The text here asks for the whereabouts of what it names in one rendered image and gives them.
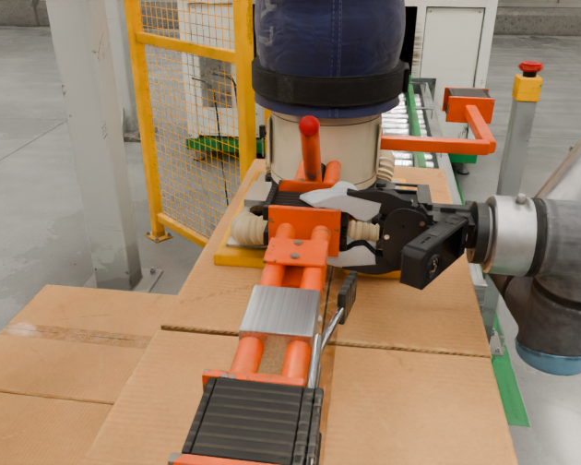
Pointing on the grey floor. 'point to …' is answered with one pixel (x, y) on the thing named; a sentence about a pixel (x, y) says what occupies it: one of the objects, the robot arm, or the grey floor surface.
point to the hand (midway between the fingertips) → (308, 227)
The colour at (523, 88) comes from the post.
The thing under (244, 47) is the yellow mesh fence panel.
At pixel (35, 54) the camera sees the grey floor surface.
